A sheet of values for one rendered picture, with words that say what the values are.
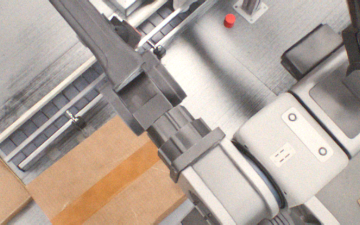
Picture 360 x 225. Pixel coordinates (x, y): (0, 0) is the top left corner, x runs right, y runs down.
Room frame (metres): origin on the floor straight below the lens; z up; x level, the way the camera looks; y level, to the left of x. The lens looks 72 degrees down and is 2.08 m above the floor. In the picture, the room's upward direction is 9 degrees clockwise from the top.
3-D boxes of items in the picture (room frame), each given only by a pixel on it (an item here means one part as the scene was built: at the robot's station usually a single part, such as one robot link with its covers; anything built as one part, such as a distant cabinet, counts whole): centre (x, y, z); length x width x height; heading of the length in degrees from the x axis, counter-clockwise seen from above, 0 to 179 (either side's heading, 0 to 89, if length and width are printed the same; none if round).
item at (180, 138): (0.16, -0.01, 1.45); 0.09 x 0.08 x 0.12; 137
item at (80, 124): (0.29, 0.28, 0.91); 0.07 x 0.03 x 0.16; 54
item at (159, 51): (0.53, 0.11, 0.91); 0.07 x 0.03 x 0.16; 54
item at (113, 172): (0.11, 0.12, 0.99); 0.30 x 0.24 x 0.27; 139
